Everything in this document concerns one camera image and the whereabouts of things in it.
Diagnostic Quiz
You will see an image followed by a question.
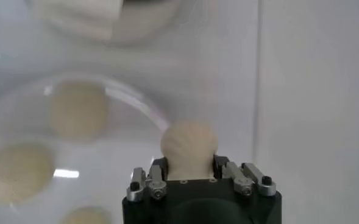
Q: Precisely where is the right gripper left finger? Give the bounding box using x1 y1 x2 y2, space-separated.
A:
126 156 169 203

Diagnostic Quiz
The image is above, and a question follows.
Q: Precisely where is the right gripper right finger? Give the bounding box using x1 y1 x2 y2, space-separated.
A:
212 154 277 197

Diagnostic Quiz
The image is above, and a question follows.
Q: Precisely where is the white steamed baozi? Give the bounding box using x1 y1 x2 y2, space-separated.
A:
160 120 219 181
60 206 113 224
0 142 55 205
48 79 110 141

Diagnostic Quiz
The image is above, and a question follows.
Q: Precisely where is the round white plate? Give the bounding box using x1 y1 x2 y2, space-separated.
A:
0 72 171 224

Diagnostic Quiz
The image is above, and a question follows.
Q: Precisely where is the cream electric cooking pot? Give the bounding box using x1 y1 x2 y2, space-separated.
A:
29 0 183 47

